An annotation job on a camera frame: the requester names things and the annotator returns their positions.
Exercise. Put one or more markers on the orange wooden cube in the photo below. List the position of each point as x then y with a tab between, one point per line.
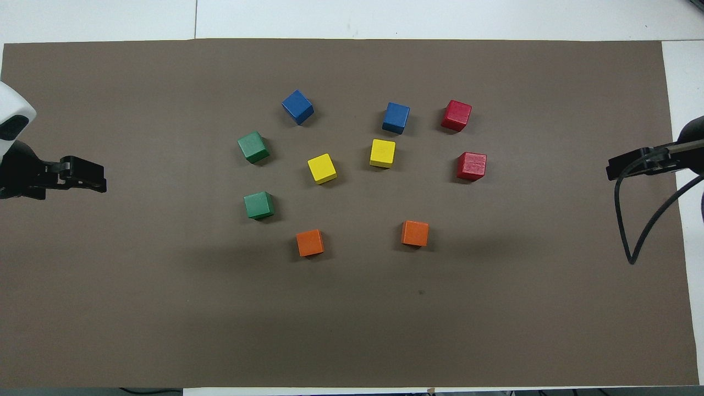
310	242
414	232

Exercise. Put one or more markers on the blue wooden cube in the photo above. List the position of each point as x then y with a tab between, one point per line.
297	106
396	116

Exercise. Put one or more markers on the brown paper mat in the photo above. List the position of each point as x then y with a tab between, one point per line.
352	319

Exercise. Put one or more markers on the yellow wooden cube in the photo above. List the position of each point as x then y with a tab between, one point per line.
383	152
322	168

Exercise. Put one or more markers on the red wooden cube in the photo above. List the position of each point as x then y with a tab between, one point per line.
472	165
457	114

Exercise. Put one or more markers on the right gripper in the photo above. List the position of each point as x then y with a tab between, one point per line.
693	159

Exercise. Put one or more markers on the green wooden cube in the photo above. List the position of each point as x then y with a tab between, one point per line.
253	146
258	204

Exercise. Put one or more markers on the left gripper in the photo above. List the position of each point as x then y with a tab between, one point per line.
16	170

